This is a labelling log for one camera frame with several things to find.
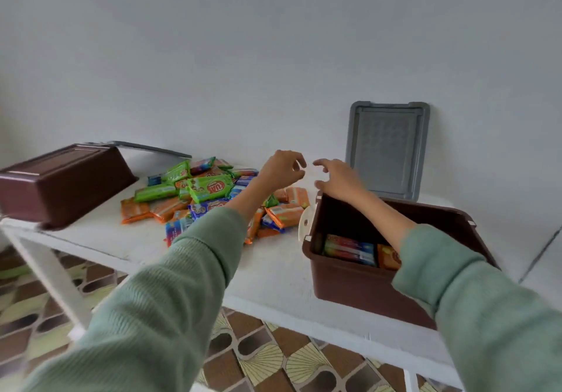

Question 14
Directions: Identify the white table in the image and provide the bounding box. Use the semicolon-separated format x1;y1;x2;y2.
0;147;467;392

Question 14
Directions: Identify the pile of snack packets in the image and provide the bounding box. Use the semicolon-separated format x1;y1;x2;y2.
120;156;311;248

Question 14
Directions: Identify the person's left hand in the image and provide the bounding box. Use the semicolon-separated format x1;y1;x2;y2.
258;150;307;191

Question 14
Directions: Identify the orange biscuit packet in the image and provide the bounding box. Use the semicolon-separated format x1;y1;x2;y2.
377;244;403;271

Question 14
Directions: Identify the person's right forearm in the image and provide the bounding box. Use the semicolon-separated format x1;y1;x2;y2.
350;189;562;392

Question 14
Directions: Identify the flat grey plastic lid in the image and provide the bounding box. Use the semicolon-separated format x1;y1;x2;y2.
85;141;193;159

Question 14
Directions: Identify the person's right hand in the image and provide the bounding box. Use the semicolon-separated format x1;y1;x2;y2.
312;158;369;203

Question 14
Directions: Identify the open brown plastic storage box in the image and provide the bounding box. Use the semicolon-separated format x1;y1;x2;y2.
301;191;501;331

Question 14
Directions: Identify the grey plastic lid with ribbed panel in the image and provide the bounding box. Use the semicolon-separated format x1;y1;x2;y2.
345;100;431;203

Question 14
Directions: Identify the white box latch handle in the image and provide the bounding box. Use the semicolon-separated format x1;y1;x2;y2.
298;205;317;242

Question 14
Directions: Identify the person's left forearm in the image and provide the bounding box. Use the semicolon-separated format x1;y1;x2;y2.
22;180;274;392

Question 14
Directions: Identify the overturned brown plastic box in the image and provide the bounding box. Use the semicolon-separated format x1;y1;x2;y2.
0;143;139;231

